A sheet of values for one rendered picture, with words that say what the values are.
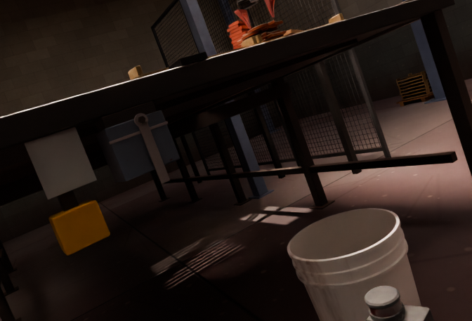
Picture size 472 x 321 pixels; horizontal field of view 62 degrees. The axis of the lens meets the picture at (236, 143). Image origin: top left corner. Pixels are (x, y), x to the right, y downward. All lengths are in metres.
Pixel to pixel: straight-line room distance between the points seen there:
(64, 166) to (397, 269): 0.78
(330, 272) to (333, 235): 0.27
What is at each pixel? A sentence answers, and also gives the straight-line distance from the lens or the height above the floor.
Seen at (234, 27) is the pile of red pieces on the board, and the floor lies 1.21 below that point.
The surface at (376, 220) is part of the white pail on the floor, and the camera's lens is 1.20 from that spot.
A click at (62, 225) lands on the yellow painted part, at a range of 0.84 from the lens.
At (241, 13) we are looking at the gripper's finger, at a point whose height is 1.08.
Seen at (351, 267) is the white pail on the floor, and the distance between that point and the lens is 0.98.
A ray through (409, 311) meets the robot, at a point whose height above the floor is 0.28.
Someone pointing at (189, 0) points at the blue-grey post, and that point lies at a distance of 3.44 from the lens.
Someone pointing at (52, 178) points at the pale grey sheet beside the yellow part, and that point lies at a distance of 0.86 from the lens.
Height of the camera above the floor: 0.77
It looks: 5 degrees down
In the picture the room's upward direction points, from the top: 21 degrees counter-clockwise
